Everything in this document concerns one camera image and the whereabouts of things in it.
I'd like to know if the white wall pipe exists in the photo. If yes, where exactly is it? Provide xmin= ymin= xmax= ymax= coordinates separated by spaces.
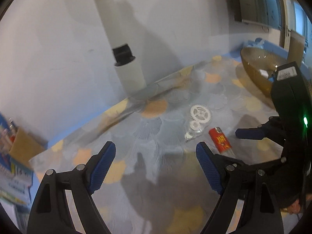
xmin=94 ymin=0 xmax=146 ymax=96

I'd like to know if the blue tissue pack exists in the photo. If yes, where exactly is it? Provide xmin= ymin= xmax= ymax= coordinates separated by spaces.
xmin=243 ymin=37 xmax=265 ymax=49

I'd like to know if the black wall television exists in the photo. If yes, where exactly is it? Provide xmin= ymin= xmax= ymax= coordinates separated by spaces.
xmin=226 ymin=0 xmax=285 ymax=32

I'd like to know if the row of standing books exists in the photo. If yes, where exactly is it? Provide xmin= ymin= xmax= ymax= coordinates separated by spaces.
xmin=1 ymin=116 xmax=33 ymax=233

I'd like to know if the red cigarette lighter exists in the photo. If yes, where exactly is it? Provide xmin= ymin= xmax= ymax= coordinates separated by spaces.
xmin=208 ymin=127 xmax=236 ymax=159

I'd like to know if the person's right hand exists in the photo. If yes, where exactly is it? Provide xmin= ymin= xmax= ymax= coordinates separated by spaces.
xmin=280 ymin=199 xmax=303 ymax=215

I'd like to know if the white plastic gear set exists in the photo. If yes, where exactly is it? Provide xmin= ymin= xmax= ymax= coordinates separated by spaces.
xmin=184 ymin=105 xmax=212 ymax=142

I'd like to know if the cardboard pen holder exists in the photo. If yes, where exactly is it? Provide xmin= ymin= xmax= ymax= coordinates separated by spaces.
xmin=9 ymin=128 xmax=45 ymax=170

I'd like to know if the ginkgo pattern table mat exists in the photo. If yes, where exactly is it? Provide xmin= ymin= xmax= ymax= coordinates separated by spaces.
xmin=30 ymin=58 xmax=281 ymax=233

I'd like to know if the amber ribbed glass bowl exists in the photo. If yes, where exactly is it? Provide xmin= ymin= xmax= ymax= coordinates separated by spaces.
xmin=240 ymin=47 xmax=287 ymax=98

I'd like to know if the small white cube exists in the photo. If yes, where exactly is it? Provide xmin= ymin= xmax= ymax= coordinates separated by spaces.
xmin=259 ymin=69 xmax=269 ymax=79

